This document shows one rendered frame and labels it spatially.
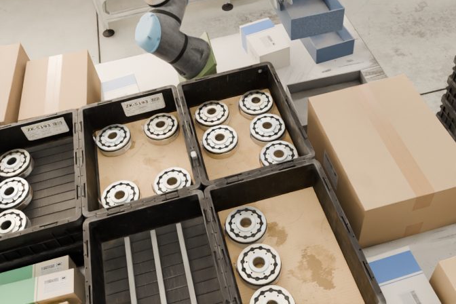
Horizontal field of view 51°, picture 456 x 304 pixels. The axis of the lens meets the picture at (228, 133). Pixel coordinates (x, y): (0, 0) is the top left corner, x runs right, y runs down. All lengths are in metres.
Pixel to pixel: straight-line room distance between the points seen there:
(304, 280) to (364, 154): 0.36
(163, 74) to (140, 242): 0.79
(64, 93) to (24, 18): 2.23
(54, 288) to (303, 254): 0.59
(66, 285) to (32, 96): 0.73
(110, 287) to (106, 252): 0.10
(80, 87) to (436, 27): 2.27
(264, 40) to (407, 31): 1.54
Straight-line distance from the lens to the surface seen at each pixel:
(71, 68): 1.76
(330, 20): 1.35
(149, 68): 1.91
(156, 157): 1.41
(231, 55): 1.89
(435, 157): 1.32
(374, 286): 1.07
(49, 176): 1.49
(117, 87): 1.73
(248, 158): 1.36
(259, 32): 1.83
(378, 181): 1.24
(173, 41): 1.60
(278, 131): 1.38
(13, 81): 1.76
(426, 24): 3.27
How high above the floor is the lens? 1.90
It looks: 48 degrees down
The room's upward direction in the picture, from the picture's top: 9 degrees counter-clockwise
